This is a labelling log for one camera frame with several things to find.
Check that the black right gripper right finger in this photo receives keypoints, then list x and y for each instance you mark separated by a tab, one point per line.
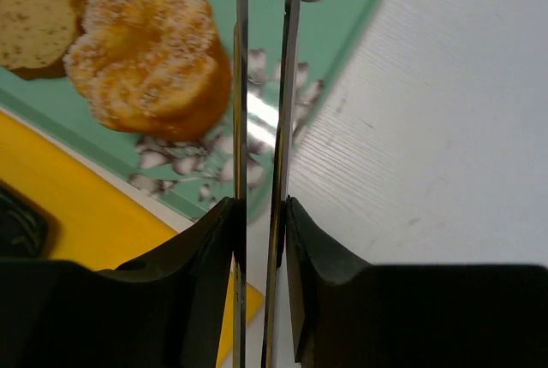
346	312

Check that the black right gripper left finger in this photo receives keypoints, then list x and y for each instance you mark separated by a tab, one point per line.
161	309

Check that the silver metal tongs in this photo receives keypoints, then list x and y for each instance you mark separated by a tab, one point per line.
279	192

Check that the brown bread slice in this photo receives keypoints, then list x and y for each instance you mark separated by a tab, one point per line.
36	34

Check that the yellow placemat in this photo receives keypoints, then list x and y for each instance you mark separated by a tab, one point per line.
99	228

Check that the black floral square plate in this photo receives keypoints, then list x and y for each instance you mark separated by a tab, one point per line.
27	229

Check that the sugar-topped bundt cake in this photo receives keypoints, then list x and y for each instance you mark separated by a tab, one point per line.
154	67

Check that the green floral tray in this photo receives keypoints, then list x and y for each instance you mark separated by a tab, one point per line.
190	178

